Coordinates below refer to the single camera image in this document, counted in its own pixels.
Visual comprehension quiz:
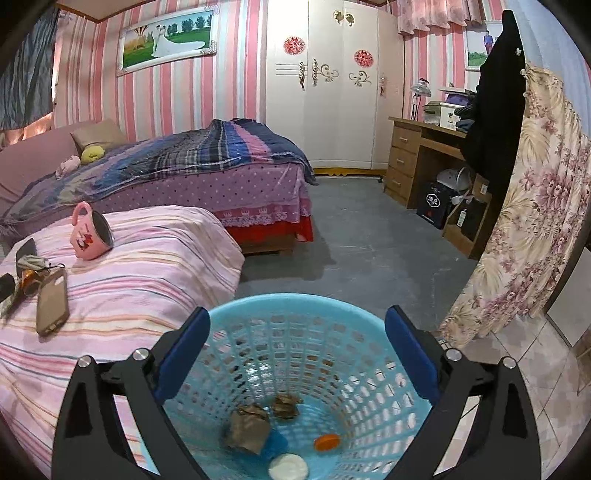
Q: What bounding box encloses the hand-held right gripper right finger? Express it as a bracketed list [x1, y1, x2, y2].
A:
[385, 305, 542, 480]

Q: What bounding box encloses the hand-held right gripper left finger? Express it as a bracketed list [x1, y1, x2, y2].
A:
[52, 307, 214, 480]

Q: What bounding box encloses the light blue plastic basket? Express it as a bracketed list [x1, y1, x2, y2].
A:
[159, 294, 438, 480]

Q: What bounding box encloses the brown paper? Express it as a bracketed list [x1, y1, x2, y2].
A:
[270, 393, 304, 421]
[225, 403, 272, 456]

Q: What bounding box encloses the orange bottle cap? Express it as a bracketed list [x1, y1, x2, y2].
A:
[313, 433, 342, 453]

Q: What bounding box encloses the blue plastic bag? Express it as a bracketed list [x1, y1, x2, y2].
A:
[264, 431, 290, 461]

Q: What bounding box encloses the white round lid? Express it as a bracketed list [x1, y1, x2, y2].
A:
[268, 453, 309, 480]

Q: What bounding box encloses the orange yellow wrapper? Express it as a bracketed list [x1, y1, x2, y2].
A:
[21, 270, 48, 297]

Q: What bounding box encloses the grey face mask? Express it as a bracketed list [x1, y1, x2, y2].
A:
[16, 253, 66, 275]

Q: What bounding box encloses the brown phone case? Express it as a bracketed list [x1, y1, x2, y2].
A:
[35, 268, 70, 337]

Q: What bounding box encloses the black printed box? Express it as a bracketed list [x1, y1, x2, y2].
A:
[416, 180, 456, 230]

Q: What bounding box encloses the pink cartoon mug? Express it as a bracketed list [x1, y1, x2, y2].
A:
[69, 201, 115, 260]

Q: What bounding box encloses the white fan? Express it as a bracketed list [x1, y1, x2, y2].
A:
[436, 167, 472, 193]

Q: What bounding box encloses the floral curtain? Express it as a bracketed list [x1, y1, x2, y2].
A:
[438, 64, 591, 352]

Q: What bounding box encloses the wooden desk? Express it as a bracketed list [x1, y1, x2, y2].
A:
[384, 116, 493, 260]

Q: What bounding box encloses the bed with striped blanket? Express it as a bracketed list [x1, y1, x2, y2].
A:
[0, 117, 320, 237]

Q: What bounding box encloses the pink plush toy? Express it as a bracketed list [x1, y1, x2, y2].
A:
[55, 155, 82, 179]

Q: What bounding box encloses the beige pillow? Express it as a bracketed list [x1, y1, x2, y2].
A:
[69, 119, 126, 151]

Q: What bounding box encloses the pile of dark clothes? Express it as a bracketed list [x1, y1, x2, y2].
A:
[454, 103, 482, 136]

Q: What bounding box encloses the white storage box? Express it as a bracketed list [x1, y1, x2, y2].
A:
[438, 102, 465, 130]

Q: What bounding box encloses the white wardrobe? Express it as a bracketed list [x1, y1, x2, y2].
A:
[265, 0, 406, 177]

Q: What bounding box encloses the pink padded headboard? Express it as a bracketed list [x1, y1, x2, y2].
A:
[0, 119, 129, 209]

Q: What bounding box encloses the black hanging coat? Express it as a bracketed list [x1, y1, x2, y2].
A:
[463, 8, 528, 205]

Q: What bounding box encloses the desk lamp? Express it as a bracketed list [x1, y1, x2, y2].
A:
[410, 77, 432, 122]

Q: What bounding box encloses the small framed photo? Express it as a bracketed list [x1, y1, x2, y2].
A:
[465, 25, 498, 72]

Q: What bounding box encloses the framed wedding photo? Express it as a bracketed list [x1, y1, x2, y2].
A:
[115, 8, 218, 77]

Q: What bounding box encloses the dark grey curtain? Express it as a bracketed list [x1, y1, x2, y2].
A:
[0, 6, 59, 133]

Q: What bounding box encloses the pink eyelet curtain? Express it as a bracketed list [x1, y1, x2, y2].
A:
[396, 0, 484, 36]

